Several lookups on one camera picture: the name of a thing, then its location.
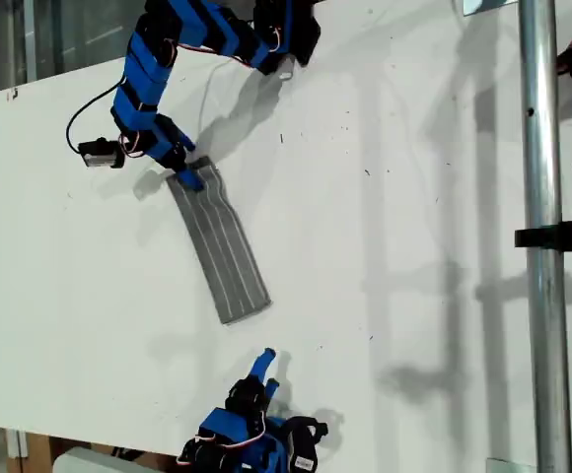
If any black clamp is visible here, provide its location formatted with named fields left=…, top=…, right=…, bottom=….
left=514, top=209, right=572, bottom=265

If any white and black camera box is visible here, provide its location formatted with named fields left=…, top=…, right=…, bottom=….
left=77, top=137, right=126, bottom=170

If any steel post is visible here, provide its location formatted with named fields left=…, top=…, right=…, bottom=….
left=517, top=0, right=572, bottom=473

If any grey striped towel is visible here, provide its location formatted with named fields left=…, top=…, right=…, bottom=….
left=165, top=155, right=273, bottom=326

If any black camera cable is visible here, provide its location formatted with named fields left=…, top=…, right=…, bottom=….
left=65, top=81, right=124, bottom=155

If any white table bracket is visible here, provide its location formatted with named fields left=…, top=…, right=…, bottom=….
left=5, top=429, right=30, bottom=460

